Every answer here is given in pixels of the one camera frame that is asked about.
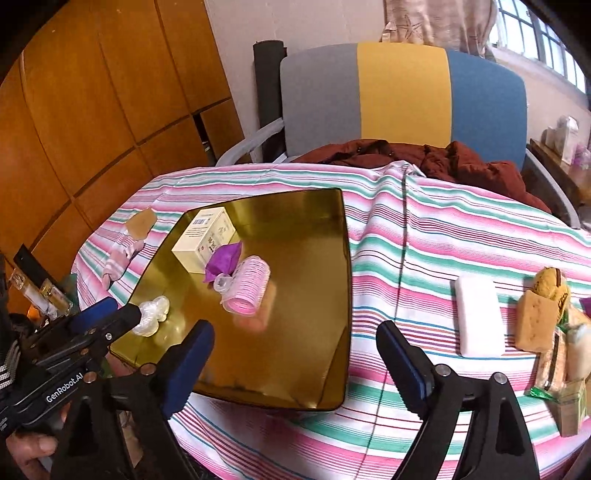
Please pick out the white carton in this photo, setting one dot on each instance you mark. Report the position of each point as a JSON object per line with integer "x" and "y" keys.
{"x": 565, "y": 136}

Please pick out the white rectangular case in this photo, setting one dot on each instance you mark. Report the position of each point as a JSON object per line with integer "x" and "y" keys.
{"x": 478, "y": 316}

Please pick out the beige sponge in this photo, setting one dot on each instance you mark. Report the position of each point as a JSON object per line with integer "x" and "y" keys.
{"x": 535, "y": 323}

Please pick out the window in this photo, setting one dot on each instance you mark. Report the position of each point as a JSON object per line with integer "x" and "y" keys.
{"x": 545, "y": 41}

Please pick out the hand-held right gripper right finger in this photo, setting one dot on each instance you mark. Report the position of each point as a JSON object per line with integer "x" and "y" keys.
{"x": 406, "y": 364}

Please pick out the striped tablecloth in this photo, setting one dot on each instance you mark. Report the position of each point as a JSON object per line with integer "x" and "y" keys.
{"x": 415, "y": 230}

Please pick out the pink hair roller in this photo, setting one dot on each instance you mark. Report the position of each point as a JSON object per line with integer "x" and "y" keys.
{"x": 247, "y": 284}

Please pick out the bubble wrap bundle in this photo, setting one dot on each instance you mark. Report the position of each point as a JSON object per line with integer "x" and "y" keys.
{"x": 581, "y": 350}

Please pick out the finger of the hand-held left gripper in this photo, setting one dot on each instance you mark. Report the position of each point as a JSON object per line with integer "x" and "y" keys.
{"x": 94, "y": 314}
{"x": 122, "y": 323}

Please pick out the wooden wardrobe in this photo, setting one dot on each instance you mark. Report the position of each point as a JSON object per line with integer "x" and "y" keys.
{"x": 92, "y": 115}

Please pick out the purple cloth pouch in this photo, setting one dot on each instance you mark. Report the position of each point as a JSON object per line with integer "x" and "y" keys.
{"x": 224, "y": 258}

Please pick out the beige patterned curtain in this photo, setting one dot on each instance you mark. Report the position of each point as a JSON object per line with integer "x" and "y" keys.
{"x": 438, "y": 18}

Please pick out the cream cardboard box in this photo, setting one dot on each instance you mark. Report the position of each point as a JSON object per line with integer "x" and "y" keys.
{"x": 203, "y": 235}

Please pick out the green cracker packet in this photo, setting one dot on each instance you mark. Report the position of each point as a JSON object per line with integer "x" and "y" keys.
{"x": 554, "y": 371}

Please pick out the pink striped sock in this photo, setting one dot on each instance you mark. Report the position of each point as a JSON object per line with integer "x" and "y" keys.
{"x": 121, "y": 261}

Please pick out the clear glass bottle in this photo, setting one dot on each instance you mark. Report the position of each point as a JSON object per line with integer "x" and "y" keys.
{"x": 57, "y": 297}
{"x": 30, "y": 290}

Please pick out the purple box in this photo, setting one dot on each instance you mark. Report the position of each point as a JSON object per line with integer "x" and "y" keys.
{"x": 582, "y": 154}

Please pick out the brown jacket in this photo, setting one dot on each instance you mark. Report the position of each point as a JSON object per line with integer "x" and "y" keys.
{"x": 461, "y": 166}

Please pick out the gold metal tray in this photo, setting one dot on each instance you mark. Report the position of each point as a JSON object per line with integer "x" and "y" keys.
{"x": 286, "y": 258}

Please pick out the brown cardboard piece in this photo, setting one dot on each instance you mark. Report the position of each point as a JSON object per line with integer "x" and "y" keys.
{"x": 141, "y": 222}

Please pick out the wooden side desk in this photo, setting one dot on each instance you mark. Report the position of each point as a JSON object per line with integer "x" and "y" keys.
{"x": 563, "y": 177}

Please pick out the person's left hand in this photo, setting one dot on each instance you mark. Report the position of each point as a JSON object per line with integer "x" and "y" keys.
{"x": 27, "y": 450}

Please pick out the clear plastic wrap lump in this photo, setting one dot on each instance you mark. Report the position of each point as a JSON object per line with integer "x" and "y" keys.
{"x": 154, "y": 314}

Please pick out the grey yellow blue chair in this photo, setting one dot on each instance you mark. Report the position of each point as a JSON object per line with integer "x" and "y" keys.
{"x": 401, "y": 92}

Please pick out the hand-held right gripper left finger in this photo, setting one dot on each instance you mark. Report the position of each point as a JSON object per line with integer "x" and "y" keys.
{"x": 189, "y": 364}

